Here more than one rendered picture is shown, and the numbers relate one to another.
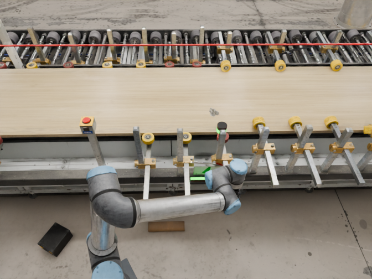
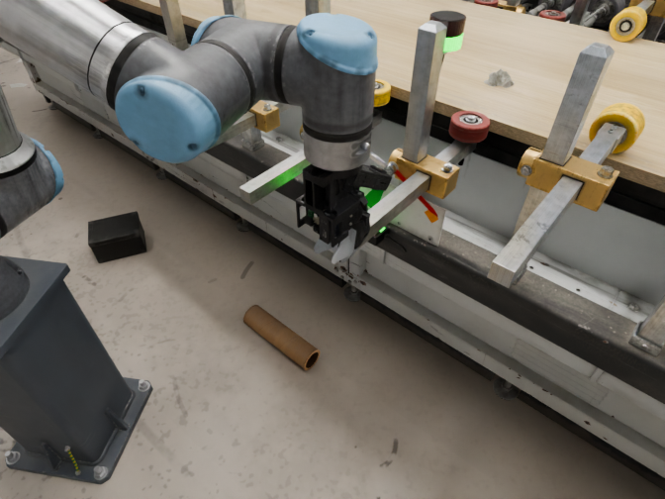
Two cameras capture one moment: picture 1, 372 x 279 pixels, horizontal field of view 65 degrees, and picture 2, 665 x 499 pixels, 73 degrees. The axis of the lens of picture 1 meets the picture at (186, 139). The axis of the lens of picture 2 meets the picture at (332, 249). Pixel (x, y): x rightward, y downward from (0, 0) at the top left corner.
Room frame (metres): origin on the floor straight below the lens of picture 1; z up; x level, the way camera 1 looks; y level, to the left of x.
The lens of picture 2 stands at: (0.45, -0.63, 1.36)
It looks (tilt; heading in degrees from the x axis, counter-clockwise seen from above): 44 degrees down; 43
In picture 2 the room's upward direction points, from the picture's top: straight up
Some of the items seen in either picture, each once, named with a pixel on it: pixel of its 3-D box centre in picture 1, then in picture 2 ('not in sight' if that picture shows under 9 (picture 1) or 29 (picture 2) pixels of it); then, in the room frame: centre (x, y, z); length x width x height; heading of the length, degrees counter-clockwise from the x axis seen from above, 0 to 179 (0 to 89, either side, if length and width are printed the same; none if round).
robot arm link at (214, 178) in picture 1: (218, 179); (247, 62); (0.79, -0.17, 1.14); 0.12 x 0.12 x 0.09; 22
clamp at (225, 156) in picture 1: (221, 158); (423, 170); (1.14, -0.24, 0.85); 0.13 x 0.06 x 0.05; 93
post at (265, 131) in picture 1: (258, 153); (541, 191); (1.14, -0.46, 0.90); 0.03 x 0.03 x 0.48; 3
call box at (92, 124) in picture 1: (88, 125); not in sight; (1.09, 0.54, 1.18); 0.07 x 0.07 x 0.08; 3
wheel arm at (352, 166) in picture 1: (345, 149); not in sight; (1.15, -1.00, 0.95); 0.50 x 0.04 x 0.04; 3
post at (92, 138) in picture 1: (97, 153); (177, 40); (1.09, 0.55, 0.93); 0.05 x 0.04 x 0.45; 93
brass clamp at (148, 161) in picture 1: (145, 163); (254, 112); (1.11, 0.26, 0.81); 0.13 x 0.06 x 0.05; 93
